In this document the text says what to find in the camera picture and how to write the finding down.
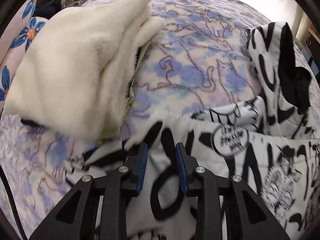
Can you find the blue flower print pillow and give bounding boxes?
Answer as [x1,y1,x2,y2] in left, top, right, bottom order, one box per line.
[1,0,47,102]

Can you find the white black graffiti print jacket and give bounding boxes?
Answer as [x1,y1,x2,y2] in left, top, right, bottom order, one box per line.
[66,22,319,239]

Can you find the wooden shelf unit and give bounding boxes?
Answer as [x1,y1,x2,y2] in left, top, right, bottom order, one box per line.
[295,13,319,82]

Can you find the purple cat print blanket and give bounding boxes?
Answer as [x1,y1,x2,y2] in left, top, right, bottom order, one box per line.
[1,0,269,237]

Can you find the black clothes pile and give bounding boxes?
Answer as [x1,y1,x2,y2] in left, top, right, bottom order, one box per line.
[33,0,62,20]

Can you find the folded cream sweater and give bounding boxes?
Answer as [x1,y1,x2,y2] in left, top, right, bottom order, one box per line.
[3,0,165,140]

